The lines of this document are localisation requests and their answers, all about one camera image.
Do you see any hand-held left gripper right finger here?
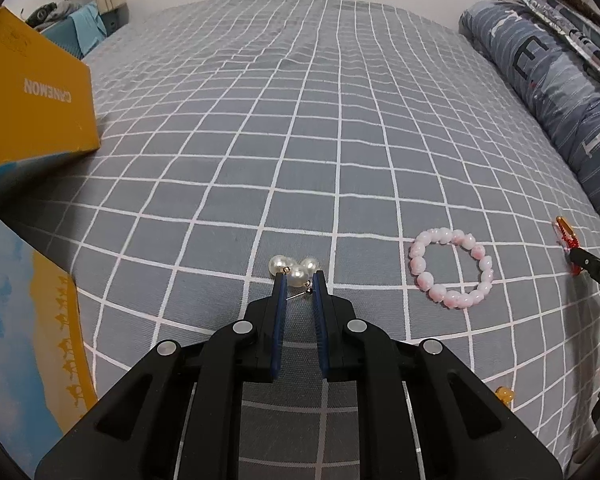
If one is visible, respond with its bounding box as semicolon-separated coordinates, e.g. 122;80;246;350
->
311;270;564;480

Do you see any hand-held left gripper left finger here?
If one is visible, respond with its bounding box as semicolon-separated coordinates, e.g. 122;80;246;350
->
34;270;288;480

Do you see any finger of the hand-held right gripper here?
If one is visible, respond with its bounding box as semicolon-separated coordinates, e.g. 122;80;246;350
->
569;250;600;304

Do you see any white pearl earring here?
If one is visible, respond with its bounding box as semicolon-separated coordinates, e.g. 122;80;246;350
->
285;257;323;302
269;254;295;277

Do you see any red cord bracelet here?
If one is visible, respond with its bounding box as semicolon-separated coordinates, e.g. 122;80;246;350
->
552;216;582;277

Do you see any folded blue patterned quilt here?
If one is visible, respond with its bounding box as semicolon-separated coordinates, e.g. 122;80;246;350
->
458;0;600;227

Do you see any grey checked bedsheet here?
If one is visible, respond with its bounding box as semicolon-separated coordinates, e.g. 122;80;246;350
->
0;0;600;480

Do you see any blue grey patterned pillow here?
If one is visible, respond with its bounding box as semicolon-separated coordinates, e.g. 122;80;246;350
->
511;0;600;79

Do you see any blue yellow printed box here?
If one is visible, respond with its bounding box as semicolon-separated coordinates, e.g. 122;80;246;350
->
0;200;99;443

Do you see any yellow cardboard box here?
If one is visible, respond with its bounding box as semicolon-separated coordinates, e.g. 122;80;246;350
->
0;6;102;183

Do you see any light blue cloth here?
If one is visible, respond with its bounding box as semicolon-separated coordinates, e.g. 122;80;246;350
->
42;2;127;59

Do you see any dark bundle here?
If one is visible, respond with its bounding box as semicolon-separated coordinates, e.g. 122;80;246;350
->
26;2;74;26

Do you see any pink bead bracelet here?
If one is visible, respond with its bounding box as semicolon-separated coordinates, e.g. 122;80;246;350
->
409;227;496;310

